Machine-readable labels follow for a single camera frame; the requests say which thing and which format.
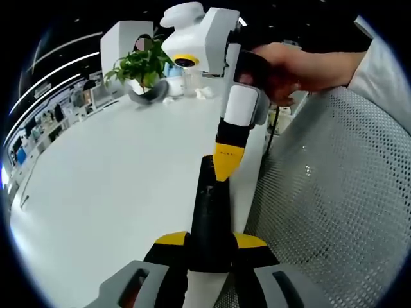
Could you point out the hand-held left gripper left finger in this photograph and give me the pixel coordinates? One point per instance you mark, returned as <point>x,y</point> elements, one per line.
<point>141,285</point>

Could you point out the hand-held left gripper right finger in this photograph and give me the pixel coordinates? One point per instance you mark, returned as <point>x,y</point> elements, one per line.
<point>276,285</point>

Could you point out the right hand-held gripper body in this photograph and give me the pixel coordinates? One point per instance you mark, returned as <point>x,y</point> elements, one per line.
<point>205,38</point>

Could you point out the black remote control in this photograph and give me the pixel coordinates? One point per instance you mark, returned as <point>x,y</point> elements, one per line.
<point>210,224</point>

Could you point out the person's right hand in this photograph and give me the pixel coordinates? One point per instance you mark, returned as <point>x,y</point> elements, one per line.
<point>289,70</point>

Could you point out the crumpled white tissue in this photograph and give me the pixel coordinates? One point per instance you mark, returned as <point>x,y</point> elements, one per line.
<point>168,100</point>
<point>204,92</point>

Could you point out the clear plastic bottle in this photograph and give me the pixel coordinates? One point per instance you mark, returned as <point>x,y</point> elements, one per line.
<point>192,83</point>

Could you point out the green potted plant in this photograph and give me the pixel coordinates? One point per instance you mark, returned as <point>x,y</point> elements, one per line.
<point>141,67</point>

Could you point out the grey mesh chair back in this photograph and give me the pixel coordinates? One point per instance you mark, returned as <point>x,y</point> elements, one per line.
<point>337,199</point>

